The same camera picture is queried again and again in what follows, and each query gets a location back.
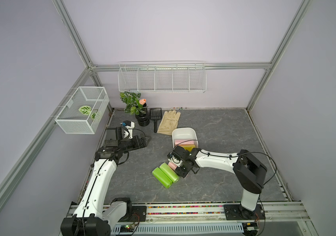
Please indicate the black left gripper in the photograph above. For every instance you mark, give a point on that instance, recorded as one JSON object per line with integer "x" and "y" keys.
{"x": 143, "y": 144}

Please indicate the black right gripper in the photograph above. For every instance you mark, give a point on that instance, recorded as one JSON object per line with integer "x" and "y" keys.
{"x": 180, "y": 172}

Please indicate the yellow trash bag roll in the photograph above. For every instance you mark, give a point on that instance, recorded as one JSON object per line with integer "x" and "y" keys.
{"x": 189, "y": 148}

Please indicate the pink trash bag roll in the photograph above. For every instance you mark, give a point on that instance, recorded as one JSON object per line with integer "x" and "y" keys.
{"x": 172, "y": 165}
{"x": 179, "y": 142}

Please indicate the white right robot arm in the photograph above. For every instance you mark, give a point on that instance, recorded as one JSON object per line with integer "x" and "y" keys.
{"x": 249, "y": 170}

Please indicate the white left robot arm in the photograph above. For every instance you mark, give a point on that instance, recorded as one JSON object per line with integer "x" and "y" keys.
{"x": 97, "y": 188}

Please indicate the green trash bag roll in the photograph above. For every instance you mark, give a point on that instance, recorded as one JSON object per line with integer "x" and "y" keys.
{"x": 169, "y": 172}
{"x": 162, "y": 177}

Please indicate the white plastic storage box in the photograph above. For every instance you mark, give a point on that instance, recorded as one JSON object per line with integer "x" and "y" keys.
{"x": 185, "y": 134}

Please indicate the black ceramic plant pot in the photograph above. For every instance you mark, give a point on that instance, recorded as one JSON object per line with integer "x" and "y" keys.
{"x": 143, "y": 118}

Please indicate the black slotted plastic scoop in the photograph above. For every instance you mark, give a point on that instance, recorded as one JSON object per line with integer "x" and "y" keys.
{"x": 155, "y": 115}

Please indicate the cream fabric glove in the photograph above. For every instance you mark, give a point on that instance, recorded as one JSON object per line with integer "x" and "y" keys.
{"x": 169, "y": 122}

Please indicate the green artificial plant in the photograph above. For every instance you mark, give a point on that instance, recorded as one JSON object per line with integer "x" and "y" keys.
{"x": 135, "y": 105}

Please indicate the green leaf in basket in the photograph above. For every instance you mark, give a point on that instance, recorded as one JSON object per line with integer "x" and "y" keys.
{"x": 85, "y": 110}

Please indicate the front aluminium rail base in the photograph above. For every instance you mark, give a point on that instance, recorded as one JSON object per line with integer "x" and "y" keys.
{"x": 210, "y": 218}

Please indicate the white wire cube basket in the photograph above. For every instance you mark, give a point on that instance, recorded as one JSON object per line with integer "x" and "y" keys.
{"x": 71, "y": 121}

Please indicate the white wire wall shelf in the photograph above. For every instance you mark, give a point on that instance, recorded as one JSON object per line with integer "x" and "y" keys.
{"x": 163, "y": 76}

